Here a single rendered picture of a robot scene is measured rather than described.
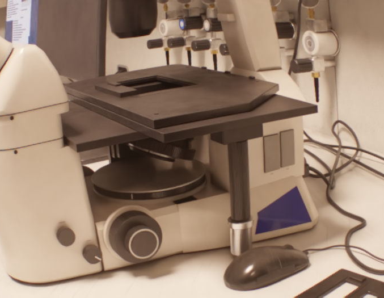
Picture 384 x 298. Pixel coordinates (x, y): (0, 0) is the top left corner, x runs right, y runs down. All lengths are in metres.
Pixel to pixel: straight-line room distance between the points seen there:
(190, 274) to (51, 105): 0.27
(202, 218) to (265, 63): 0.25
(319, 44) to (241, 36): 0.38
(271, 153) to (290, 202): 0.07
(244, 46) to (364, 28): 0.39
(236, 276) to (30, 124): 0.30
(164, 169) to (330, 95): 0.56
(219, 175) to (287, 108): 0.16
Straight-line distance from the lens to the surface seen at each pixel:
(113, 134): 0.69
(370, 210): 0.93
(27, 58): 0.68
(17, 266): 0.75
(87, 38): 1.13
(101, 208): 0.79
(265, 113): 0.69
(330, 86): 1.32
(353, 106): 1.27
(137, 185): 0.81
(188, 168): 0.86
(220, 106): 0.68
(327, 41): 1.25
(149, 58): 2.12
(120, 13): 0.79
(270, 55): 0.89
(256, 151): 0.82
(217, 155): 0.82
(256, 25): 0.88
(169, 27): 1.83
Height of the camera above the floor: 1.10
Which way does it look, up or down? 16 degrees down
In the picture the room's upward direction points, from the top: 4 degrees counter-clockwise
